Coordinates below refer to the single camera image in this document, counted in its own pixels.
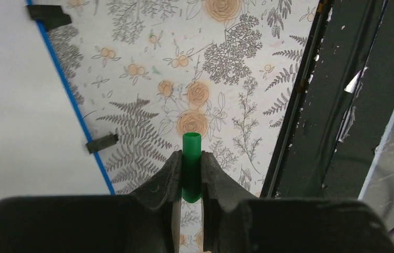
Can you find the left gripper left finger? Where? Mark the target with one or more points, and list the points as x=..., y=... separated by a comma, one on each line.
x=145, y=220

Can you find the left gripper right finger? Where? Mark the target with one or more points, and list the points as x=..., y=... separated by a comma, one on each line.
x=234, y=220

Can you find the green marker cap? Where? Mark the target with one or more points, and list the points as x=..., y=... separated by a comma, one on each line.
x=191, y=168

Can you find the blue framed whiteboard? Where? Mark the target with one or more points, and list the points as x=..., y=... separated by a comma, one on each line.
x=42, y=145

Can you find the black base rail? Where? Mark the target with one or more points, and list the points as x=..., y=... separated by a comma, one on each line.
x=340, y=105

